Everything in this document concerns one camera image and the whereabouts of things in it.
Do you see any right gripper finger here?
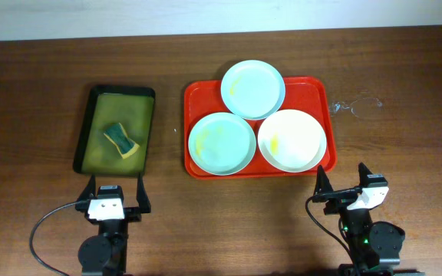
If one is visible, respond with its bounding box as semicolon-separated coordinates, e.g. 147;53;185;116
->
358;163;374;188
314;165;333;195

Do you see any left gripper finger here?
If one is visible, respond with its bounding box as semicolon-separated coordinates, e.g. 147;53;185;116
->
78;175;96;202
136;174;151;210

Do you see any cream white plate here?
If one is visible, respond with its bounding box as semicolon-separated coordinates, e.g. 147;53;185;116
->
257;110;327;173

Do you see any yellow green scrub sponge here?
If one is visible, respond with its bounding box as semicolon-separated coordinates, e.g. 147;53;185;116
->
104;123;140;159

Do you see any light blue plate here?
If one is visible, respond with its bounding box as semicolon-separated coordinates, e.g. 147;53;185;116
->
187;112;256;176
220;60;285;120

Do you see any light blue plate top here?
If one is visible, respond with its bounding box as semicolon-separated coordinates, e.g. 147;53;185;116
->
220;60;285;120

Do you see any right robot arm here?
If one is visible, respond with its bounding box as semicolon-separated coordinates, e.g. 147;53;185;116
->
305;163;423;276

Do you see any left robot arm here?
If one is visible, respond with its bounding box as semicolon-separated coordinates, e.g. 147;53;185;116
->
75;176;151;276

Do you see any red plastic tray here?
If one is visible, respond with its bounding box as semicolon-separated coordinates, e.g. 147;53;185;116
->
183;76;337;179

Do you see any black tray with green water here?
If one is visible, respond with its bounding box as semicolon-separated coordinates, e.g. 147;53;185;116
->
72;84;156;178

